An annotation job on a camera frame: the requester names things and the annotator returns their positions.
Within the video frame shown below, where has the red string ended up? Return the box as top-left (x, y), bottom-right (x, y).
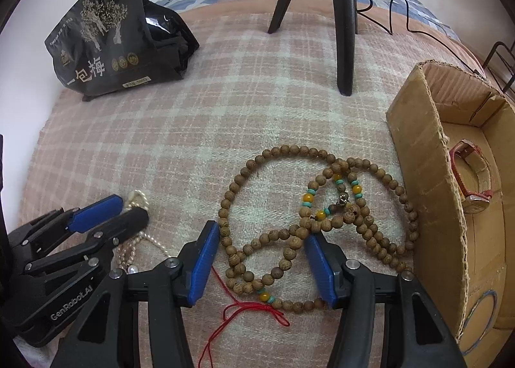
top-left (198, 266), bottom-right (291, 368)

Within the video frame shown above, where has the black tripod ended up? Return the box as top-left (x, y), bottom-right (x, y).
top-left (268, 0), bottom-right (357, 96)

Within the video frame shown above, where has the brown wooden bead necklace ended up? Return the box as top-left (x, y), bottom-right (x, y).
top-left (217, 144), bottom-right (420, 315)

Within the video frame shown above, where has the pink plaid blanket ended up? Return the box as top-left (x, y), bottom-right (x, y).
top-left (17, 0), bottom-right (461, 367)

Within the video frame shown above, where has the black snack bag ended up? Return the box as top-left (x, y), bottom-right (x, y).
top-left (44, 0), bottom-right (199, 101)

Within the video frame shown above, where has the black metal clothes rack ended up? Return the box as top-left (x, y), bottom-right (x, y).
top-left (483, 41), bottom-right (514, 103)

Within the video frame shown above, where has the red strap wristwatch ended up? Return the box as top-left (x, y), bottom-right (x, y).
top-left (449, 139), bottom-right (493, 214)

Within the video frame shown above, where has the cardboard box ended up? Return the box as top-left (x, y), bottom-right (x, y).
top-left (387, 61), bottom-right (514, 367)

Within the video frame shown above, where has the white pearl necklace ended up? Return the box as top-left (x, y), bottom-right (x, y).
top-left (116, 189), bottom-right (172, 276)

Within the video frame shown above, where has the black power cable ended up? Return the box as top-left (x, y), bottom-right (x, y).
top-left (312, 0), bottom-right (490, 80)

